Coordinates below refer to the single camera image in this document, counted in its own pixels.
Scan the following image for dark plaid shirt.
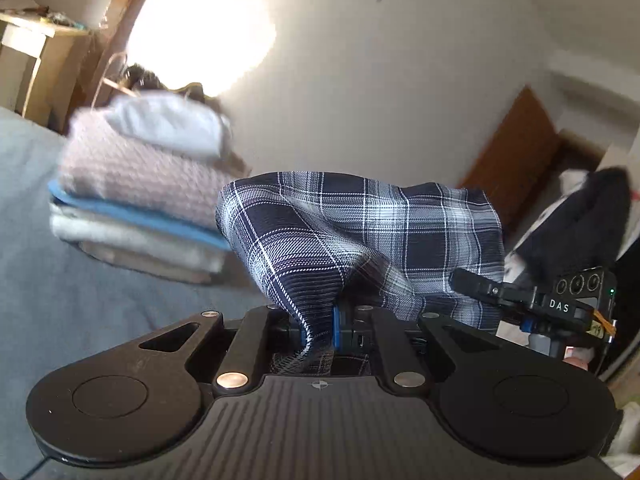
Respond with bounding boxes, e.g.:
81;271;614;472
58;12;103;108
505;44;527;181
216;171;504;374

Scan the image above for dark clothes on rack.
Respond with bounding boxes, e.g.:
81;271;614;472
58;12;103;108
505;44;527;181
504;167;632;285

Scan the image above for person's right hand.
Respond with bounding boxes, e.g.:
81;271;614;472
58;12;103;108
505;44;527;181
563;347;593;370

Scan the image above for brown wooden door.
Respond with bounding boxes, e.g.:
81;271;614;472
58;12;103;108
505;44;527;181
459;86;605;240

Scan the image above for white folded blanket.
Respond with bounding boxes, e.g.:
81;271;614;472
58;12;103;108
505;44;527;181
50;202;229;274

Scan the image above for light blue folded cloth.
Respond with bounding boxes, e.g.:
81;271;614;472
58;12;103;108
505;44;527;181
48;180;231;252

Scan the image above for white folded cloth on stack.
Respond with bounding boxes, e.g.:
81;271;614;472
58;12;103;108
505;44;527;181
102;91;232;162

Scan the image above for pinkish waffle folded blanket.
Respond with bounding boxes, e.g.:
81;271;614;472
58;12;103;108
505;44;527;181
58;110;250;229

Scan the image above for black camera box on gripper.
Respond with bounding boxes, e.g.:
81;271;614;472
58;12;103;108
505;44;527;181
550;268;617;342

